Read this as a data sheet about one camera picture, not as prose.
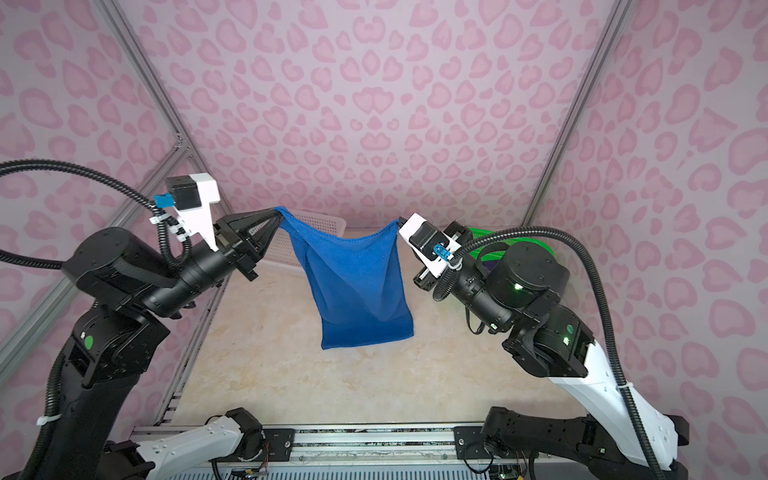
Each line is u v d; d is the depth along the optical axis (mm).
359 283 566
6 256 292
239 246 374
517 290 306
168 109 844
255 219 414
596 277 324
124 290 327
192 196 346
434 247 315
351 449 736
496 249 381
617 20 696
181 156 882
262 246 435
